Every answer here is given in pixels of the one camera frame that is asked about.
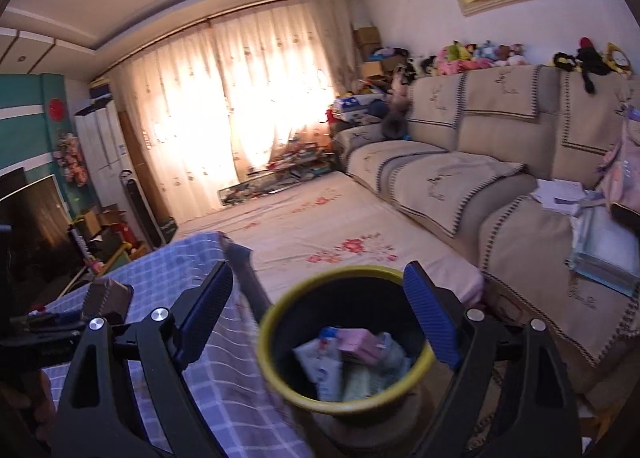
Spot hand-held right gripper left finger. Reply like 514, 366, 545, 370
50, 261, 235, 458

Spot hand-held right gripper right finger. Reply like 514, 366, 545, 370
402, 261, 583, 458

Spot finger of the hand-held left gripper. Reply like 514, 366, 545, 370
10, 311, 87, 337

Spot dark square box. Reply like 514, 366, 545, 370
82, 278, 135, 326

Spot pink packet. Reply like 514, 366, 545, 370
337, 328, 383, 364

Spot black bin with yellow rim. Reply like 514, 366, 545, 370
255, 265, 436, 449

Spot white blue packet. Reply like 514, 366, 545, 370
292, 333, 342, 401

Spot large flat television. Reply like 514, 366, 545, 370
0, 174, 83, 309

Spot blue shuttlecock tube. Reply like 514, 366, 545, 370
70, 228, 91, 259

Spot blue checked tablecloth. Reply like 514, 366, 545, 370
30, 232, 321, 458

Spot teal yellow television cabinet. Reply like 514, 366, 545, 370
55, 238, 151, 299

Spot red fire extinguisher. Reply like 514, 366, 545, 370
112, 223, 136, 249

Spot stack of cardboard boxes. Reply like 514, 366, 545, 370
75, 205, 128, 244

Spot black tower fan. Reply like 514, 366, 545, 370
119, 171, 151, 249

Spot beige sofa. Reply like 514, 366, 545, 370
330, 63, 640, 394

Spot floral floor mat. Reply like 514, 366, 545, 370
170, 171, 483, 309

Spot glass tray of clutter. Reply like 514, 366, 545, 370
217, 143, 338, 206

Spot hanging artificial flowers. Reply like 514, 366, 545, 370
55, 132, 90, 185

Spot loose white papers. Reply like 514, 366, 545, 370
530, 178, 588, 214

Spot white standing air conditioner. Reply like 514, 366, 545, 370
74, 97, 133, 209

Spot stack of wrapped booklets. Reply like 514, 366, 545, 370
567, 205, 640, 295

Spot sheer embroidered curtain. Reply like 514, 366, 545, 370
117, 0, 366, 219

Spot pale pink cloth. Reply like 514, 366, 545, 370
597, 106, 640, 219

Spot pile of plush toys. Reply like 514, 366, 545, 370
330, 37, 633, 139

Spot brown cartons beside sofa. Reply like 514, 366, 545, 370
352, 27, 383, 79

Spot curtain rod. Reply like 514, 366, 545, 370
107, 0, 358, 69

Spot black television with thick frame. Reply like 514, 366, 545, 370
0, 167, 27, 189

